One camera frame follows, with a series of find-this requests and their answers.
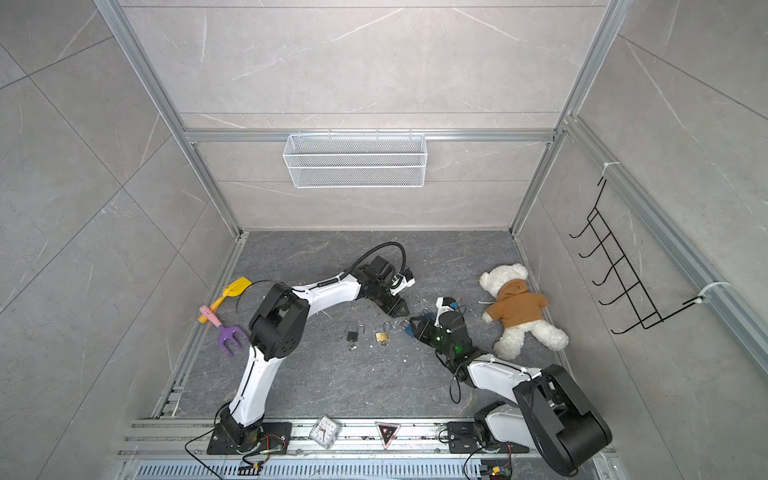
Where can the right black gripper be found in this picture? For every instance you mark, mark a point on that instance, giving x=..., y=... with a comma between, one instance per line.
x=426, y=325

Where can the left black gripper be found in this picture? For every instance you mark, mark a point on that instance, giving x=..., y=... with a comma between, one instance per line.
x=397, y=307

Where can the brass padlock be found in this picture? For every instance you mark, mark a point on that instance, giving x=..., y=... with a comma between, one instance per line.
x=383, y=336

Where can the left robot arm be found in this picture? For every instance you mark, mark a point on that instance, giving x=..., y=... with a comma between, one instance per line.
x=278, y=325

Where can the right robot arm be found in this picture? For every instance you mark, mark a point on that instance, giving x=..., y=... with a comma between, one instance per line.
x=543, y=410

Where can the white teddy bear brown hoodie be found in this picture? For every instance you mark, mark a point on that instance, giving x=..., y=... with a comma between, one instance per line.
x=519, y=310

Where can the red triangle warning sign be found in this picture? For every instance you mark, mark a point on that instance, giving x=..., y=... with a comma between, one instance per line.
x=387, y=432

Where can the small white clock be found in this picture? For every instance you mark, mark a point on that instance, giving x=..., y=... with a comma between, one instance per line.
x=325, y=432

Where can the yellow toy shovel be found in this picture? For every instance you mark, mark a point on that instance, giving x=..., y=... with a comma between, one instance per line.
x=235, y=289

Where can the pink purple toy shovel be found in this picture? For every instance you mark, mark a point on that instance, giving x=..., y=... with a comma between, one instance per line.
x=226, y=333

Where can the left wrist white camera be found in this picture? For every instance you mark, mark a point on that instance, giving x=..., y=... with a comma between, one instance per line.
x=401, y=281

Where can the wrist white camera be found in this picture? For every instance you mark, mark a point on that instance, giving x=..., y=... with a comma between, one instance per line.
x=401, y=281
x=446, y=304

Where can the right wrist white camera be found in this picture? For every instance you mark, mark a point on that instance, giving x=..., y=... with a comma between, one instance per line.
x=446, y=304

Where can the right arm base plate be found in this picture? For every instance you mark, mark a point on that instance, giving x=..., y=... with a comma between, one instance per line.
x=492, y=436

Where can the white wire mesh basket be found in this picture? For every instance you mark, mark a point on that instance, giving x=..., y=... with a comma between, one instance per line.
x=356, y=160

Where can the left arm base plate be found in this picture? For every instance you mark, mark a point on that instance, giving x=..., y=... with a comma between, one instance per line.
x=230, y=438

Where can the black wire hook rack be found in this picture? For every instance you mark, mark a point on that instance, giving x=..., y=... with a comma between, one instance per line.
x=620, y=268

